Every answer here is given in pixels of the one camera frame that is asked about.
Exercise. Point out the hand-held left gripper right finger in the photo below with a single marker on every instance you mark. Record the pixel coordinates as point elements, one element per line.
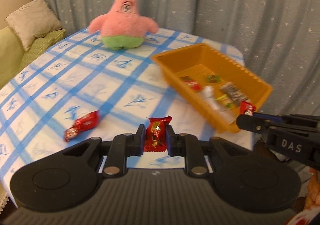
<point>168,140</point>

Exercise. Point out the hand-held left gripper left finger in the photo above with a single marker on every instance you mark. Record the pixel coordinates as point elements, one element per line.
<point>140,140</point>

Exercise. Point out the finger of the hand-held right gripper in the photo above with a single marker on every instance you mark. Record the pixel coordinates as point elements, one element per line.
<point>250,122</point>
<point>267,117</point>

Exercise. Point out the red gold-print candy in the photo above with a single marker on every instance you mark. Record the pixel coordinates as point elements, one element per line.
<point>156,135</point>

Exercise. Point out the red white-print candy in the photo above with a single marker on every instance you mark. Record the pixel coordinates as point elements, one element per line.
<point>246,108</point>

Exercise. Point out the yellow green candy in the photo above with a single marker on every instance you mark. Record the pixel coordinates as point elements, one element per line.
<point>225,101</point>

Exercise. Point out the silver green snack packet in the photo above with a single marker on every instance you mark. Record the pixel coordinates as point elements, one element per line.
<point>209,96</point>

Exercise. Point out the red crinkled snack wrapper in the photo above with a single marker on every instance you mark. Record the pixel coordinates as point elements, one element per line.
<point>192,84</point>

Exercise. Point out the orange plastic tray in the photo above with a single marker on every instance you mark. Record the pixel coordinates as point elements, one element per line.
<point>195,57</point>

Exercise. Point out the black white snack packet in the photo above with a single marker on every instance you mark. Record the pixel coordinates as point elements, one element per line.
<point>232,91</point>

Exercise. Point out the red rectangular snack packet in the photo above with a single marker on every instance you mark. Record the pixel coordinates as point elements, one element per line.
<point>83,125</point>

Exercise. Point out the blue checked tablecloth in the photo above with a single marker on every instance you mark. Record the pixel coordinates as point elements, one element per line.
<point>87,77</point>

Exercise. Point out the pink starfish plush toy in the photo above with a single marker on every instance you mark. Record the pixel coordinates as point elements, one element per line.
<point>122,24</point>

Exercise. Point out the grey star-print curtain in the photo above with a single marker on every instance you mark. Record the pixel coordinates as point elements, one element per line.
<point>225,2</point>

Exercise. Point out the green covered sofa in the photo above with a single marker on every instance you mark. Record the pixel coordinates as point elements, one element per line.
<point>10,52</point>

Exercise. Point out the beige pillow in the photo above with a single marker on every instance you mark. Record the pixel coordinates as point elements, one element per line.
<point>32,19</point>

